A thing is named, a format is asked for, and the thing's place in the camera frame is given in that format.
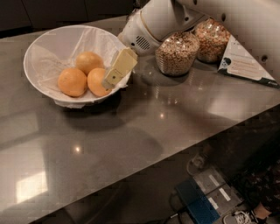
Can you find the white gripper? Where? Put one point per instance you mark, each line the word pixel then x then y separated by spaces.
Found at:
pixel 132 33

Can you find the orange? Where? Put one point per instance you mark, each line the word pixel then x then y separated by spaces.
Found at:
pixel 72 82
pixel 94 82
pixel 87 61

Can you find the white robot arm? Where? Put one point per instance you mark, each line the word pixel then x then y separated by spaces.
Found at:
pixel 254 23

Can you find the white bowl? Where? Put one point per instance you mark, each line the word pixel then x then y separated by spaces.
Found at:
pixel 58 40

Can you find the white paper bowl liner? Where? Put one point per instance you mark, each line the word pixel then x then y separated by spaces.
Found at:
pixel 49 58

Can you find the middle glass cereal jar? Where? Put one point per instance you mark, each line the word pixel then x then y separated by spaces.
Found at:
pixel 177 53

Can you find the glass cereal jar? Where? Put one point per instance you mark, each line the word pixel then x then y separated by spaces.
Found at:
pixel 177 53
pixel 213 39

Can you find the right glass cereal jar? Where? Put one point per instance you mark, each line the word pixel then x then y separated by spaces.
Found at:
pixel 213 39

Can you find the allergens information sign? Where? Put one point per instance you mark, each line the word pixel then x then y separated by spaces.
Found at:
pixel 237 62

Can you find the blue electronics box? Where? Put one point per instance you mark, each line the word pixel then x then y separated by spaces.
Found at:
pixel 196 202

